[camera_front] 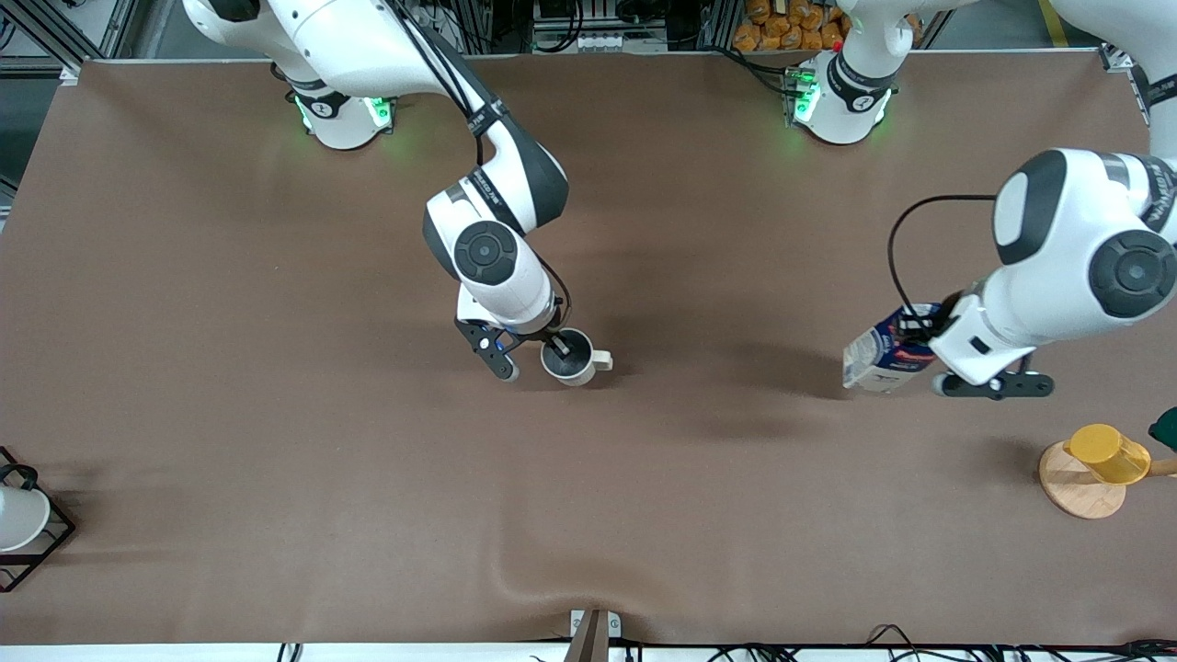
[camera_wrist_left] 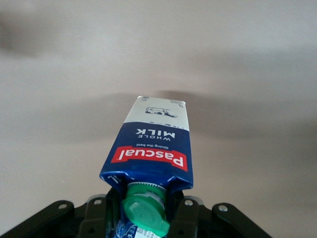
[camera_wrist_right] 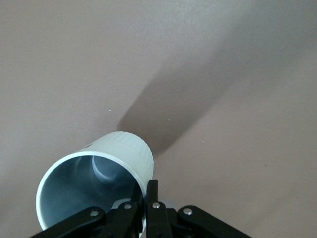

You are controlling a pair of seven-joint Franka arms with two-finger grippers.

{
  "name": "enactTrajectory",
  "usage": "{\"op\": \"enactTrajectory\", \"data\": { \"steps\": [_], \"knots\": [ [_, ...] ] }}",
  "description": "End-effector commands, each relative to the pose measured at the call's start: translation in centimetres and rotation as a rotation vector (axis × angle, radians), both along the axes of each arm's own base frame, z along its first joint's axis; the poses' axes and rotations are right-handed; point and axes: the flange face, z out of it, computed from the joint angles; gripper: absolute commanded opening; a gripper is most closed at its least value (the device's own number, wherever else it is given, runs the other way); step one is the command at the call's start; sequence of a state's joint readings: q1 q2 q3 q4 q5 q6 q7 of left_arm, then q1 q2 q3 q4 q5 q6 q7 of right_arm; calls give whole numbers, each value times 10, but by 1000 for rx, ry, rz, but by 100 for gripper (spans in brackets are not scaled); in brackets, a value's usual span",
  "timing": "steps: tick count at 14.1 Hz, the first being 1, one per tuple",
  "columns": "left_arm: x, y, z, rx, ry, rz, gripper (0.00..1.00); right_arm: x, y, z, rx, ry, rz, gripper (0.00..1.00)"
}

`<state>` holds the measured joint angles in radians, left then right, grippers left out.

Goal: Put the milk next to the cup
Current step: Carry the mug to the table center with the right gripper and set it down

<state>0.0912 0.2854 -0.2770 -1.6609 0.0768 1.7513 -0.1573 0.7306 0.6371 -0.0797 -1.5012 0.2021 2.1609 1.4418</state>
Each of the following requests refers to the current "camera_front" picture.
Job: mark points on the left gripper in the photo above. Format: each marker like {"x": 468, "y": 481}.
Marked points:
{"x": 940, "y": 315}

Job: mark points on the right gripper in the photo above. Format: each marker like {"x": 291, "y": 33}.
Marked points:
{"x": 554, "y": 342}

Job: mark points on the cream ceramic mug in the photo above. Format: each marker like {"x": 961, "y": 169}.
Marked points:
{"x": 579, "y": 370}

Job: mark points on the blue milk carton green cap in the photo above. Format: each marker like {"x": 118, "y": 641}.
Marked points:
{"x": 878, "y": 363}

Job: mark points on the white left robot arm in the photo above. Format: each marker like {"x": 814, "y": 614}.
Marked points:
{"x": 1085, "y": 239}

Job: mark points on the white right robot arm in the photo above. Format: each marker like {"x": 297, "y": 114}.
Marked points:
{"x": 368, "y": 46}

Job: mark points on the yellow plastic cup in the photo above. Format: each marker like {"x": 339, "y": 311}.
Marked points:
{"x": 1108, "y": 452}

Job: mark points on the wooden cup stand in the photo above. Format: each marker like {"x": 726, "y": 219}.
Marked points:
{"x": 1076, "y": 496}

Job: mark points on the dark green cup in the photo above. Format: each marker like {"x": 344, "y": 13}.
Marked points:
{"x": 1166, "y": 430}

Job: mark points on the white cup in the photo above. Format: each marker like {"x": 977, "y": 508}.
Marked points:
{"x": 18, "y": 519}

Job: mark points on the brown table cloth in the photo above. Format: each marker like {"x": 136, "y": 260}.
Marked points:
{"x": 588, "y": 506}

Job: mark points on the long white power strip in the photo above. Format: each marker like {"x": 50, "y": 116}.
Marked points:
{"x": 598, "y": 42}

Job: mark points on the bag of bread rolls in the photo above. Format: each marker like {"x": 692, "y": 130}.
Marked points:
{"x": 782, "y": 28}

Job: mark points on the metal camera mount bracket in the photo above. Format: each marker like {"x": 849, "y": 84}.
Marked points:
{"x": 593, "y": 634}

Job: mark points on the aluminium frame profile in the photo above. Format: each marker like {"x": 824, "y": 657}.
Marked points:
{"x": 55, "y": 32}
{"x": 1117, "y": 60}

